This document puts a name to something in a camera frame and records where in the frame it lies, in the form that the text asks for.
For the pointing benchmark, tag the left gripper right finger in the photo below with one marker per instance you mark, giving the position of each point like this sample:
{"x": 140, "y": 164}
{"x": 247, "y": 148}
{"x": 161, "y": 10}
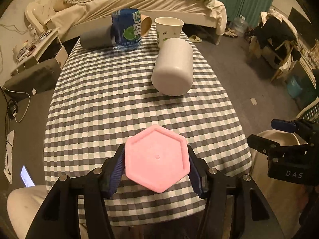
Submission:
{"x": 250, "y": 214}

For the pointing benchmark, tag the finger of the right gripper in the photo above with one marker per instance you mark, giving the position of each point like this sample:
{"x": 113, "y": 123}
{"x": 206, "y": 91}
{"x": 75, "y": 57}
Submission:
{"x": 283, "y": 125}
{"x": 265, "y": 146}

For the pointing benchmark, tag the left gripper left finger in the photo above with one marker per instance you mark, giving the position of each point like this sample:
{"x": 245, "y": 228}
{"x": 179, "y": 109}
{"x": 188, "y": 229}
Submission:
{"x": 57, "y": 217}

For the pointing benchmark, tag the pink hexagonal cup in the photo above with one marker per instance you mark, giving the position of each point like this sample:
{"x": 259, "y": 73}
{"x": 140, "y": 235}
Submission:
{"x": 156, "y": 158}

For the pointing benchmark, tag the white plastic cup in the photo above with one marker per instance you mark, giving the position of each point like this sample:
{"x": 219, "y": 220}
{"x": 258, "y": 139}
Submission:
{"x": 173, "y": 71}

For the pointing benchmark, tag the white paper cup green print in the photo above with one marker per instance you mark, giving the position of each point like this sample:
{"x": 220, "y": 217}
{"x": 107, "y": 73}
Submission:
{"x": 166, "y": 28}

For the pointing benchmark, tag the tan plastic cup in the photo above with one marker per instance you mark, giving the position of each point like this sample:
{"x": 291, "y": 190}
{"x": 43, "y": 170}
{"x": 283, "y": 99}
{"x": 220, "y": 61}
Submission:
{"x": 146, "y": 23}

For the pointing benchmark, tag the grey plastic cup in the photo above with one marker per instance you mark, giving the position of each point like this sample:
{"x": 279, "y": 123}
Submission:
{"x": 98, "y": 38}

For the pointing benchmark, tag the glowing smartphone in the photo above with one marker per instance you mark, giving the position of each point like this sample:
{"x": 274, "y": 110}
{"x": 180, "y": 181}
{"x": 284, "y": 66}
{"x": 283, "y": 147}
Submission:
{"x": 26, "y": 178}

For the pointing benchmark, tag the white paper on sofa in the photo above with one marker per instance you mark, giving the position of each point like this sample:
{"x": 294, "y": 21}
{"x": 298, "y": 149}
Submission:
{"x": 8, "y": 171}

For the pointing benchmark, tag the wooden chair with clothes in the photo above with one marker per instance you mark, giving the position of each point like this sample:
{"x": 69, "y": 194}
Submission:
{"x": 276, "y": 39}

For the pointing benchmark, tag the large water jug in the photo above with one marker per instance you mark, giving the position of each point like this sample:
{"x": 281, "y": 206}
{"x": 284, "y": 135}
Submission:
{"x": 239, "y": 25}

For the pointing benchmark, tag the dark grey sofa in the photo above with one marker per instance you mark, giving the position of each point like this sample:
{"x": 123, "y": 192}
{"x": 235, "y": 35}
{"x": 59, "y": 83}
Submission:
{"x": 28, "y": 140}

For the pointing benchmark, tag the beige slipper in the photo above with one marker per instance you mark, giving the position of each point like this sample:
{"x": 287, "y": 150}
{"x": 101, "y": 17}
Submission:
{"x": 195, "y": 39}

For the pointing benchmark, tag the grey white checkered tablecloth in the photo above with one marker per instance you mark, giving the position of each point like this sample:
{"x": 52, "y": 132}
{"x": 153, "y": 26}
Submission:
{"x": 103, "y": 97}

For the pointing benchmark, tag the white bedside table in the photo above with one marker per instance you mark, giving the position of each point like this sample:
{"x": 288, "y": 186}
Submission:
{"x": 50, "y": 46}

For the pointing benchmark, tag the blue drink can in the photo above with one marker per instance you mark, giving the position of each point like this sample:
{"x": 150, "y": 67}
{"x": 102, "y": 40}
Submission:
{"x": 126, "y": 26}

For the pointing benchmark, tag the clear water bottle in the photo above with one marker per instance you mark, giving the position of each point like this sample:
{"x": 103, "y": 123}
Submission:
{"x": 33, "y": 34}

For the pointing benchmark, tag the bed with beige sheet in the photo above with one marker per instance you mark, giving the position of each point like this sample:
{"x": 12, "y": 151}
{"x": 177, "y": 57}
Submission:
{"x": 78, "y": 18}

